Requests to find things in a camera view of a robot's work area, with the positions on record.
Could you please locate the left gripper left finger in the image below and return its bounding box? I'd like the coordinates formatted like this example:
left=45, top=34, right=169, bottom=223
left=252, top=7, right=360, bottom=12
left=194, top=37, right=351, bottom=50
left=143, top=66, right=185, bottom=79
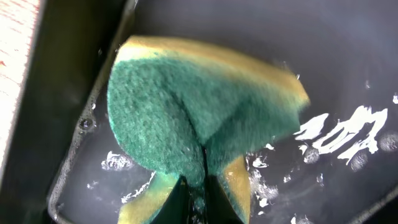
left=150, top=176, right=190, bottom=224

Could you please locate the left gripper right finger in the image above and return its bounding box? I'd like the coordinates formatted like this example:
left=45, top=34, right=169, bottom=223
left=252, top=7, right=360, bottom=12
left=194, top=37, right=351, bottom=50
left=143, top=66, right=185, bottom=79
left=205, top=175, right=243, bottom=224

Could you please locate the green and yellow sponge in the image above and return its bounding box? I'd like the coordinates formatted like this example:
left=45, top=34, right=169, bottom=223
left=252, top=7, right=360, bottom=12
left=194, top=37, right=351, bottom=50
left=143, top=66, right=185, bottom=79
left=107, top=35, right=310, bottom=223

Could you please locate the black water basin tray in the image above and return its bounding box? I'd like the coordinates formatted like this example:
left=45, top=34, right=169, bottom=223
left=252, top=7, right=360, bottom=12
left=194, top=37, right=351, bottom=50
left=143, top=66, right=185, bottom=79
left=1, top=0, right=397, bottom=223

